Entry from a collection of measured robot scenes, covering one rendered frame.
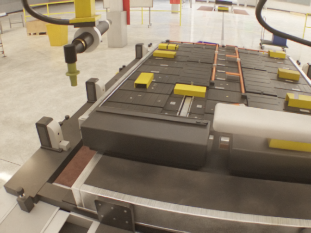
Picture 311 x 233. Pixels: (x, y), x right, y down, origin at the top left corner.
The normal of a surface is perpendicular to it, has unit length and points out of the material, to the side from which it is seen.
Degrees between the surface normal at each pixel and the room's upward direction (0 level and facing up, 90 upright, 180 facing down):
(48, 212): 0
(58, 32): 94
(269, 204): 0
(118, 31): 90
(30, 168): 0
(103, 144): 90
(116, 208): 90
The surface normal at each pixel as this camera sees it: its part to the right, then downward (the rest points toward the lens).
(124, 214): -0.26, 0.48
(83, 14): -0.03, 0.50
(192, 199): 0.00, -0.87
